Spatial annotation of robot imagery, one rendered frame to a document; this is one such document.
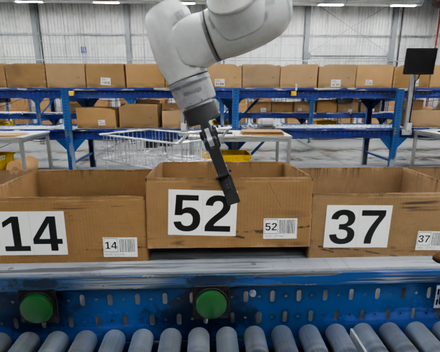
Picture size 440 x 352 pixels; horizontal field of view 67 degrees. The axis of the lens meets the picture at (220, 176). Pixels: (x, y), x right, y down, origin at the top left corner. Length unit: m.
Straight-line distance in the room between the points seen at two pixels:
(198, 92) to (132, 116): 4.46
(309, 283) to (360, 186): 0.46
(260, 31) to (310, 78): 4.83
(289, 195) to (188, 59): 0.38
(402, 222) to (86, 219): 0.76
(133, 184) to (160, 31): 0.54
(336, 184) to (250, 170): 0.29
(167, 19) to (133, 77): 4.68
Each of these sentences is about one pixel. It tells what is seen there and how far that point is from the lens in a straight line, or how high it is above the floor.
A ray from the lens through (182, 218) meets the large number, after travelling 0.79.
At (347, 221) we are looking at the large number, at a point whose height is 0.98.
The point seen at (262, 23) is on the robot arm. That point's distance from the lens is 0.68.
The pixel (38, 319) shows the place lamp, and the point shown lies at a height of 0.79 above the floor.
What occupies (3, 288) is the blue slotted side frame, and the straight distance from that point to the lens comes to 0.92.
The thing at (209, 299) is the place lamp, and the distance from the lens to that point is 0.80.
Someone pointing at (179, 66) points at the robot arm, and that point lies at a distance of 0.70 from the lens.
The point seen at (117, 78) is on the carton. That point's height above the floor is 1.52.
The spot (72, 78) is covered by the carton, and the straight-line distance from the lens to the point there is 5.64.
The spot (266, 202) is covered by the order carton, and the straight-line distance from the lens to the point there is 0.79.
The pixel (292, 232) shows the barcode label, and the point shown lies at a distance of 0.83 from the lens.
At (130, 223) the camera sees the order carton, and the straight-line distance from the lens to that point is 0.82.
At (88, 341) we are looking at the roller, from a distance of 0.88.
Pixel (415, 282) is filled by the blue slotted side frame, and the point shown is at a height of 0.85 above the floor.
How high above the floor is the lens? 1.28
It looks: 14 degrees down
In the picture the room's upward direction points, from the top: straight up
